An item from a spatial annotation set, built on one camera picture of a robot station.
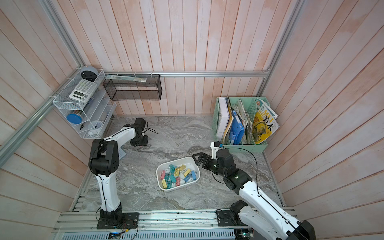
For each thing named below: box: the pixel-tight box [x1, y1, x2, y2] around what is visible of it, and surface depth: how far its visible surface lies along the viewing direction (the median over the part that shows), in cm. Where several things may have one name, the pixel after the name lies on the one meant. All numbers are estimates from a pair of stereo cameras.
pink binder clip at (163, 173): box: [160, 170, 166, 180], surface depth 88 cm
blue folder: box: [229, 110, 245, 145], surface depth 89 cm
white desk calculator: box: [68, 78, 98, 103], surface depth 78 cm
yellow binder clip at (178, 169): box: [175, 164, 186, 177], surface depth 89 cm
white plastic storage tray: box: [155, 157, 201, 192], surface depth 88 cm
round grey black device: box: [80, 66, 99, 82], surface depth 83 cm
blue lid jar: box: [66, 113, 83, 124], surface depth 78 cm
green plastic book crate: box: [212, 96, 280, 153], surface depth 92 cm
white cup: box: [88, 120, 103, 138], surface depth 93 cm
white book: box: [217, 97, 230, 141], surface depth 92 cm
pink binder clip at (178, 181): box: [175, 177, 181, 187], surface depth 87 cm
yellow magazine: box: [252, 98, 280, 145], surface depth 93 cm
